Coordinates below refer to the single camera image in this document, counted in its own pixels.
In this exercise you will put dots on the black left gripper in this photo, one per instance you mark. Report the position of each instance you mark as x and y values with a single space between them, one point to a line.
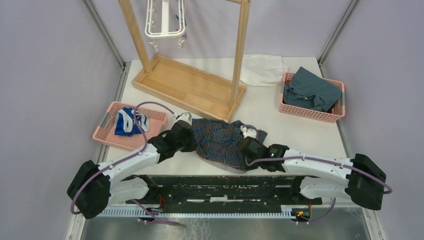
191 147

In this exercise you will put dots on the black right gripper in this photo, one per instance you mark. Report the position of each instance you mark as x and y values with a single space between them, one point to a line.
245 167

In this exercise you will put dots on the navy striped boxer underwear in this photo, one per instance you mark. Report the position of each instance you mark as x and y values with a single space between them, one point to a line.
217 142

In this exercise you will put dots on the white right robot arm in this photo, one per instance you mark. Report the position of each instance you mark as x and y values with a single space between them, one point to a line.
358 179

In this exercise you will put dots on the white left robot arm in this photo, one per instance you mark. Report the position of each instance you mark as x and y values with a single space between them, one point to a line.
97 186

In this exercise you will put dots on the wooden hanger rack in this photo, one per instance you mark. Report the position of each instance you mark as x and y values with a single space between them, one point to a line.
187 87

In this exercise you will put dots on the blue white underwear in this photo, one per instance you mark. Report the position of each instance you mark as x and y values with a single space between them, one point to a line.
129 122

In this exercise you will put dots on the teal grey underwear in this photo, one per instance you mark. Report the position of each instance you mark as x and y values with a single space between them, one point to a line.
307 90

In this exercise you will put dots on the white plastic clip hanger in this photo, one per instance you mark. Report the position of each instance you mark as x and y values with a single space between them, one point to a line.
171 27

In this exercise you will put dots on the pink basket left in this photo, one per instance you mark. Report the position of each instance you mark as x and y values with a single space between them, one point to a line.
104 133

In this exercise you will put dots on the pink basket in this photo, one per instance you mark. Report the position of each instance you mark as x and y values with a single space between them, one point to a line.
104 133
333 115

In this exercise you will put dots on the white folded cloth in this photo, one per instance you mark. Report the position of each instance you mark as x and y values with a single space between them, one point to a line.
262 70

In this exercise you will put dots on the pink basket right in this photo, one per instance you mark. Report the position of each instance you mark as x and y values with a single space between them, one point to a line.
333 115

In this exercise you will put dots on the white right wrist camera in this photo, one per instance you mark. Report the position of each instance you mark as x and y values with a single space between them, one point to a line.
249 132

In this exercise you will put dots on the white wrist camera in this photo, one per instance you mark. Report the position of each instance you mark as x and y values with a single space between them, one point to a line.
185 117
249 132

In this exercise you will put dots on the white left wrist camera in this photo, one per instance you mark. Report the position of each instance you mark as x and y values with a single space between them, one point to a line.
185 117

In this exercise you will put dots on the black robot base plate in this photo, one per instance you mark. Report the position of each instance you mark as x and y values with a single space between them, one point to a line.
223 194

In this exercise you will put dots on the white slotted cable duct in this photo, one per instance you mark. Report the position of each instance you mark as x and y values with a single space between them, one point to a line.
134 211

